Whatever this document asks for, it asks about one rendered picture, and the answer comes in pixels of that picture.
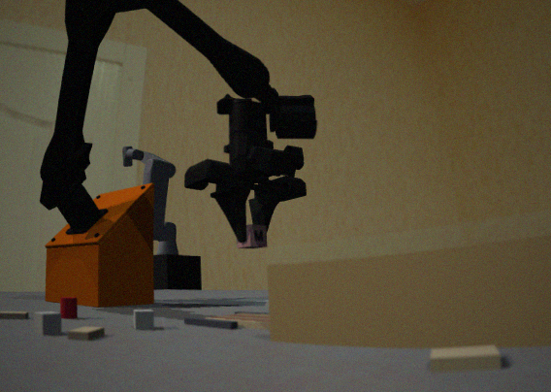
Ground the dark red cylinder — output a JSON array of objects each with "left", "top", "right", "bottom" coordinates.
[{"left": 60, "top": 297, "right": 78, "bottom": 319}]

